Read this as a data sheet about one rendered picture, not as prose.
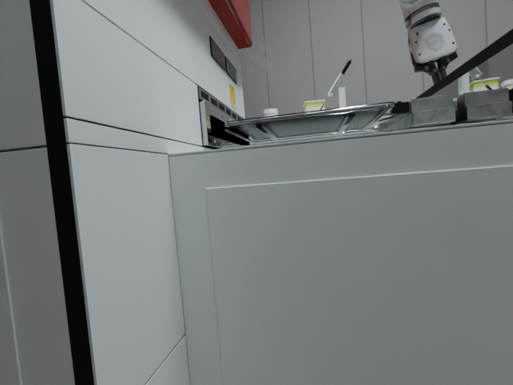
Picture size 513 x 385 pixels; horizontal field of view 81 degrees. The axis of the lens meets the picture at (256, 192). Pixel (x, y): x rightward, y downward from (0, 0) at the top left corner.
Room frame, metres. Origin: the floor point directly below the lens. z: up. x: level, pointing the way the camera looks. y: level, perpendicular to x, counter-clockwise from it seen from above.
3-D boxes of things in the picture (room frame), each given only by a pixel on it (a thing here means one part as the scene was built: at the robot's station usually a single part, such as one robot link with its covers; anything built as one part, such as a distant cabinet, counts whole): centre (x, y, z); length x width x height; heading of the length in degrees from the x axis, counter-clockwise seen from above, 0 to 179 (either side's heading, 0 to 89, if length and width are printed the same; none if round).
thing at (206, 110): (0.87, 0.06, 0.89); 0.44 x 0.02 x 0.10; 169
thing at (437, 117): (0.81, -0.41, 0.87); 0.36 x 0.08 x 0.03; 169
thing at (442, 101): (0.65, -0.38, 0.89); 0.08 x 0.03 x 0.03; 79
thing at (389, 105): (0.66, -0.12, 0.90); 0.37 x 0.01 x 0.01; 79
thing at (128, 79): (0.69, 0.11, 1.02); 0.81 x 0.03 x 0.40; 169
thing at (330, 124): (0.84, -0.15, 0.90); 0.34 x 0.34 x 0.01; 79
